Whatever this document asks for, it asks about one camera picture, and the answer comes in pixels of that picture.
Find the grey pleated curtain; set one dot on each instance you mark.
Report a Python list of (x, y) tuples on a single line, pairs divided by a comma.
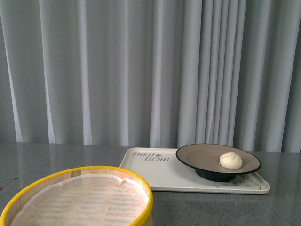
[(152, 73)]

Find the white steamer liner cloth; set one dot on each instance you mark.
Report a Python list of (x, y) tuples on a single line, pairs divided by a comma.
[(87, 200)]

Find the cream bear serving tray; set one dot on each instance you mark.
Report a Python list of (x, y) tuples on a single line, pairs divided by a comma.
[(164, 172)]

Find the beige plate black rim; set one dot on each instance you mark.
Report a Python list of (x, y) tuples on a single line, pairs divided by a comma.
[(204, 159)]

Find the yellow rimmed bamboo steamer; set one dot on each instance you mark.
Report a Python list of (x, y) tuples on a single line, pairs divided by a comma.
[(18, 202)]

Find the white steamed bun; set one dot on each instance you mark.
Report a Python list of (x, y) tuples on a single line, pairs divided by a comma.
[(231, 160)]

